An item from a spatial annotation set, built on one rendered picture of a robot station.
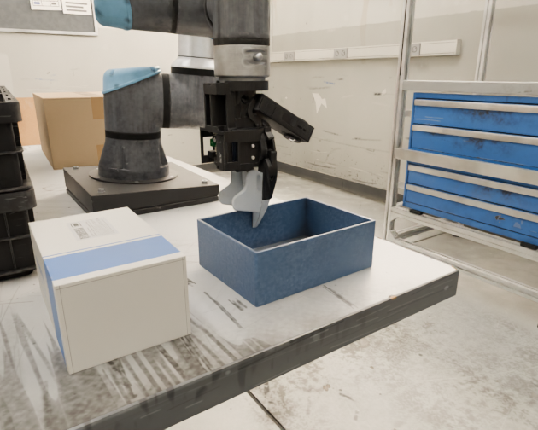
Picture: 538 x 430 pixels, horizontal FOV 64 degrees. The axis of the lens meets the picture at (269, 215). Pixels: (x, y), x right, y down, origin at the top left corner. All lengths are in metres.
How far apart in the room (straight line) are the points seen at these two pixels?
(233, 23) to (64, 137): 0.88
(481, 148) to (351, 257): 1.50
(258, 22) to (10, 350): 0.46
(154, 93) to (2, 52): 3.08
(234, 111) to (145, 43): 3.63
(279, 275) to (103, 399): 0.23
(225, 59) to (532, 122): 1.52
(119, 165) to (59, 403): 0.62
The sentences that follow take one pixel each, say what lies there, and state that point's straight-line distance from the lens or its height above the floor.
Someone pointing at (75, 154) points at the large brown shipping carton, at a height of 0.74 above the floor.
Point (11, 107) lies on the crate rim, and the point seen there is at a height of 0.92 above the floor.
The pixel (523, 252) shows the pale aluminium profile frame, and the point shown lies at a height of 0.28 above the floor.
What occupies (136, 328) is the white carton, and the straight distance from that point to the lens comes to 0.45.
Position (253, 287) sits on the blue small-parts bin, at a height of 0.72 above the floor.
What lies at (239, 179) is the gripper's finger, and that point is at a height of 0.81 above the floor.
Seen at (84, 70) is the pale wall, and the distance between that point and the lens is 4.05.
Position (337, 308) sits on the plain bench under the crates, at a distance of 0.53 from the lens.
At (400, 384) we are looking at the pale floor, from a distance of 1.58.
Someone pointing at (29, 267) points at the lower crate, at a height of 0.72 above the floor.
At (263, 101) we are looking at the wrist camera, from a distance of 0.61.
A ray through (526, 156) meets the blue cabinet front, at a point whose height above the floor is 0.66.
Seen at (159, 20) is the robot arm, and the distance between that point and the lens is 0.68.
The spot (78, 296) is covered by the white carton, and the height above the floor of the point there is 0.78.
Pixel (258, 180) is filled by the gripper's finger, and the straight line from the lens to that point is 0.62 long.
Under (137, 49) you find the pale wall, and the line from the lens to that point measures 4.18.
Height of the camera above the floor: 0.96
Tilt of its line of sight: 18 degrees down
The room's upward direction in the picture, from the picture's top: straight up
